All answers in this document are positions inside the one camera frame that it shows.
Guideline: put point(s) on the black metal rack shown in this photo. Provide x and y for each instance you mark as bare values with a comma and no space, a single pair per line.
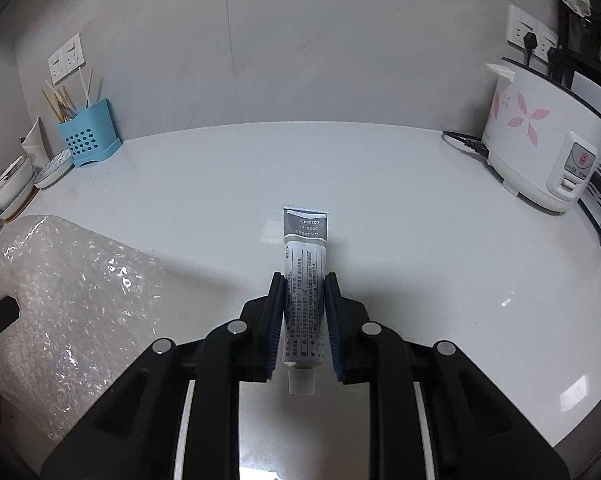
568,60

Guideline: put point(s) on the stack of white bowls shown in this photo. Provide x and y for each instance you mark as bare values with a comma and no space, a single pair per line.
15,180

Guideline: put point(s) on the white ointment tube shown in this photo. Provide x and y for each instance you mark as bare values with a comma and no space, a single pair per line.
303,270

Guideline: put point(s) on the blue utensil holder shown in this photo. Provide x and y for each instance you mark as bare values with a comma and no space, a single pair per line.
88,135

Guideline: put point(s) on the clear bubble wrap sheet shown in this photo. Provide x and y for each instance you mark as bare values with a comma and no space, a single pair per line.
80,310

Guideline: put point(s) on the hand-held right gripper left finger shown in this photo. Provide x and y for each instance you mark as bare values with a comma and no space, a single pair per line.
275,325

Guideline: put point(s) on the white pitcher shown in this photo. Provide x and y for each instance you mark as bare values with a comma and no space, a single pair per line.
35,145

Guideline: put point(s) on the small ribbed plate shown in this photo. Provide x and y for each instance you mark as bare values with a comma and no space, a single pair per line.
55,167

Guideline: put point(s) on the black power plug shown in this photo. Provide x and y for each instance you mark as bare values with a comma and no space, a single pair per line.
554,57
529,42

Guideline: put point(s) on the bundle of chopsticks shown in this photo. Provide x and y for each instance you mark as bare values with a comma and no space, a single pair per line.
60,105

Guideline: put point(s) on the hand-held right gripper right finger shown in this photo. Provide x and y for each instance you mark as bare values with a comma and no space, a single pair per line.
333,325

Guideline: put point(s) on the white flowered rice cooker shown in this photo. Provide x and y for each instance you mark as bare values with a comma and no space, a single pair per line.
530,150

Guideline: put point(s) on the white wall outlet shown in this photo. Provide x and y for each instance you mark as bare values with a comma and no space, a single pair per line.
518,22
56,67
548,37
73,52

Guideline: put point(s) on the white plate with wooden rim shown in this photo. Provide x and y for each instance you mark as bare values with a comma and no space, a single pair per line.
20,207

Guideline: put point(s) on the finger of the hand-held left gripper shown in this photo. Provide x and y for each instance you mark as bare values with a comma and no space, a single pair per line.
0,317

